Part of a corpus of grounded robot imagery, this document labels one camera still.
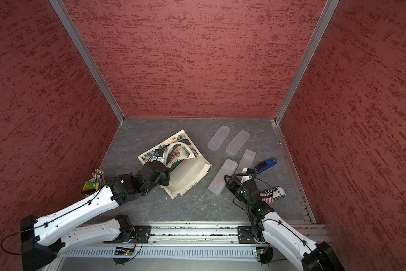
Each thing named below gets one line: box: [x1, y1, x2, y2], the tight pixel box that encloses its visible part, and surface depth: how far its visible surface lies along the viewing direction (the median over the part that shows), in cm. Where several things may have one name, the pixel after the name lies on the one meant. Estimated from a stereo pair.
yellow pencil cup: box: [82, 168, 107, 197], surface depth 78 cm
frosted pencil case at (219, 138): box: [207, 125, 231, 152], surface depth 112 cm
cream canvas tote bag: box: [137, 129, 213, 200], surface depth 88 cm
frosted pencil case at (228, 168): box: [208, 158, 238, 196], surface depth 86 cm
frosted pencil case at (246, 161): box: [235, 148, 257, 175], surface depth 102 cm
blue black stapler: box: [253, 157, 278, 174], surface depth 97 cm
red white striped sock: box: [259, 186, 286, 204], surface depth 86 cm
